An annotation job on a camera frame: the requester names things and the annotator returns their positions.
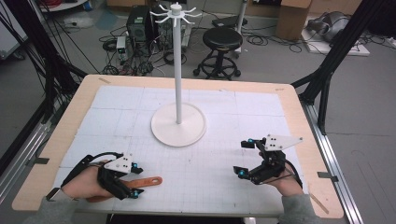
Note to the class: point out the grey bag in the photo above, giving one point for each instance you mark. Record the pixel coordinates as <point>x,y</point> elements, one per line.
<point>331,25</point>

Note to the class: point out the aluminium rail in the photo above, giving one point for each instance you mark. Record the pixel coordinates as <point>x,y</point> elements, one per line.
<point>339,174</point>
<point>18,161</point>

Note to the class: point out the black metal bracket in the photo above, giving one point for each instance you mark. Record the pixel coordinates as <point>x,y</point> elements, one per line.
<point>327,176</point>
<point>40,160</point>

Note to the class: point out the black round stool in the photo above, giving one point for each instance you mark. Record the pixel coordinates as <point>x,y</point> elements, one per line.
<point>222,39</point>

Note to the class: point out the small grey power supply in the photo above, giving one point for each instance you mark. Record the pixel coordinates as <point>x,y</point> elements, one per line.
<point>121,46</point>

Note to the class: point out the black computer tower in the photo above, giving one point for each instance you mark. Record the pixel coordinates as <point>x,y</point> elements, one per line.
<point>138,23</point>

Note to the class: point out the white flat board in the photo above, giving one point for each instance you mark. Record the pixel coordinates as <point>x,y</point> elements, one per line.
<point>358,49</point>

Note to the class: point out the cardboard box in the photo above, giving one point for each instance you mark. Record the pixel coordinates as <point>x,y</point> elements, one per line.
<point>292,18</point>

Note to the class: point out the black flat case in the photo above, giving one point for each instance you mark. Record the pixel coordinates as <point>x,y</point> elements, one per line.
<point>229,21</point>

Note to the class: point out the wooden spatula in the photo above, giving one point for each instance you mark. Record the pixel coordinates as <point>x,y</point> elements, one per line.
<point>149,181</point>

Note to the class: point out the white grid mat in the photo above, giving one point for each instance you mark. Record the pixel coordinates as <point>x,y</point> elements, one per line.
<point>202,186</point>

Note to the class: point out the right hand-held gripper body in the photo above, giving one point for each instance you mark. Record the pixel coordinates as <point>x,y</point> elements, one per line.
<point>278,142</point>

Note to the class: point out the person's left hand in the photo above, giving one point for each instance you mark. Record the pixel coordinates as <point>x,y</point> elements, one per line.
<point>84,185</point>

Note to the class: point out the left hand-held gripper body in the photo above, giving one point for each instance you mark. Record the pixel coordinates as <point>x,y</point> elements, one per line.
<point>120,163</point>

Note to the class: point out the white hook stand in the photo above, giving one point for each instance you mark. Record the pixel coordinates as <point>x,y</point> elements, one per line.
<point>178,77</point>

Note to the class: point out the person's right hand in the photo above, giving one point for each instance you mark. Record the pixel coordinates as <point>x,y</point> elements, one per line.
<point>291,185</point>

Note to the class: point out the white cabinet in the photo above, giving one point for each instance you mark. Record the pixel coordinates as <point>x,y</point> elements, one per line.
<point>7,34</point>

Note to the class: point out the white metal pole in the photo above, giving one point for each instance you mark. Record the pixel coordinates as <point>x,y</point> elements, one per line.
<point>241,18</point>

